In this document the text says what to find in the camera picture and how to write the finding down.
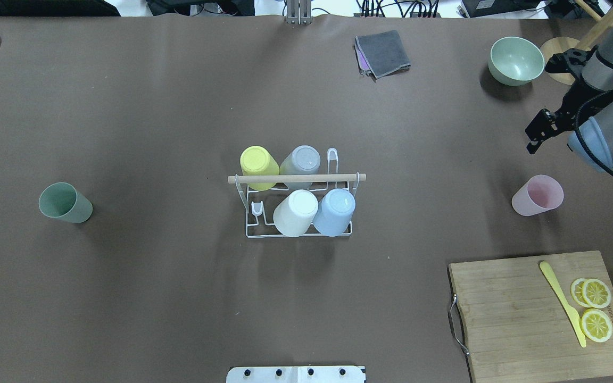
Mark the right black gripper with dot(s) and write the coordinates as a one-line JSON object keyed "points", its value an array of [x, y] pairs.
{"points": [[576, 105]]}

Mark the pink plastic cup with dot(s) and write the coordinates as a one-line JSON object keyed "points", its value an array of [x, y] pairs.
{"points": [[540, 194]]}

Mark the green plastic cup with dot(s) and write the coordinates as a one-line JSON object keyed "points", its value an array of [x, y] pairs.
{"points": [[61, 201]]}

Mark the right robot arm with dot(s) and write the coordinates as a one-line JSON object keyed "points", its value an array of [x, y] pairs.
{"points": [[586, 111]]}

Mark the blue plastic cup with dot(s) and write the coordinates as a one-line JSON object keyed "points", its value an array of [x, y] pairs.
{"points": [[334, 213]]}

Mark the grey plastic cup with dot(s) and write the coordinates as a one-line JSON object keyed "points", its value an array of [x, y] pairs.
{"points": [[303, 160]]}

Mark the white plastic cup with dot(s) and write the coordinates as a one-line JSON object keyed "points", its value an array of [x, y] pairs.
{"points": [[294, 215]]}

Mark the yellow plastic cup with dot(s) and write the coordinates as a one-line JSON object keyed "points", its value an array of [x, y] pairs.
{"points": [[257, 161]]}

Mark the light green bowl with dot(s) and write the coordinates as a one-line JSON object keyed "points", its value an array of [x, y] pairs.
{"points": [[514, 61]]}

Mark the wooden mug tree stand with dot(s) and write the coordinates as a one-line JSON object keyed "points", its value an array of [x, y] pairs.
{"points": [[559, 45]]}

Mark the lemon slice upper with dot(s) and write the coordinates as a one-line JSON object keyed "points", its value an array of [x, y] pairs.
{"points": [[590, 293]]}

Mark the lemon slice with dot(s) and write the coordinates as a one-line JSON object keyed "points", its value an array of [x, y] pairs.
{"points": [[596, 325], [590, 293]]}

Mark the grey folded cloth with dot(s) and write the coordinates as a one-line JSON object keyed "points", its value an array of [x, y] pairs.
{"points": [[384, 53]]}

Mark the yellow plastic knife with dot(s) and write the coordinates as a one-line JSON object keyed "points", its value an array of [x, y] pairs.
{"points": [[571, 313]]}

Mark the purple cloth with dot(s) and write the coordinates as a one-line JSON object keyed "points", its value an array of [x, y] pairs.
{"points": [[362, 62]]}

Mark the wooden cutting board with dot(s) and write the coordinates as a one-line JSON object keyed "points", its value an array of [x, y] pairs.
{"points": [[514, 328]]}

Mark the lemon slice lower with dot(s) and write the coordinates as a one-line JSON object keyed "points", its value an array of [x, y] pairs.
{"points": [[596, 325]]}

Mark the white wire cup rack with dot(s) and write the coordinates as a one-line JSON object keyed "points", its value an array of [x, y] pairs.
{"points": [[261, 195]]}

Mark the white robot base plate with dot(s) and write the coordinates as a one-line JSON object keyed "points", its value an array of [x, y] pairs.
{"points": [[306, 373]]}

